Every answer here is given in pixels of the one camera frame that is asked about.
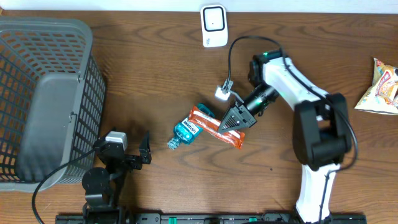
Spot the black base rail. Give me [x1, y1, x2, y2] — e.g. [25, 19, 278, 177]
[55, 212, 368, 224]

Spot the yellow chip snack bag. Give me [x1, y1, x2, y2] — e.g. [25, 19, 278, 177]
[354, 58, 397, 115]

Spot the blue mouthwash bottle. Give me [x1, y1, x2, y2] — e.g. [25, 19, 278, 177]
[167, 118, 203, 150]

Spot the red white snack bar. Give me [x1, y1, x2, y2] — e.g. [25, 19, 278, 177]
[188, 106, 245, 149]

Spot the grey plastic lattice basket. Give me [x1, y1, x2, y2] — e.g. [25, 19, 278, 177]
[1, 16, 106, 193]

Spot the white barcode scanner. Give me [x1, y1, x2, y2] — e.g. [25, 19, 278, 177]
[200, 4, 228, 48]

